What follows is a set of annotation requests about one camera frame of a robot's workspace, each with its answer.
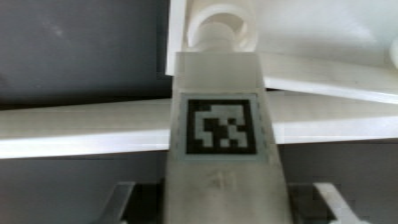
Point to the white square tabletop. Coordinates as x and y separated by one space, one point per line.
325 41

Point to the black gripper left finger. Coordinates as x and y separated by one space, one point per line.
135 204

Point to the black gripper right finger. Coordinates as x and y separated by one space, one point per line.
318 205

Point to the white U-shaped obstacle fence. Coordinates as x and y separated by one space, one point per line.
124 126

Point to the white table leg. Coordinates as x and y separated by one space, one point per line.
224 184

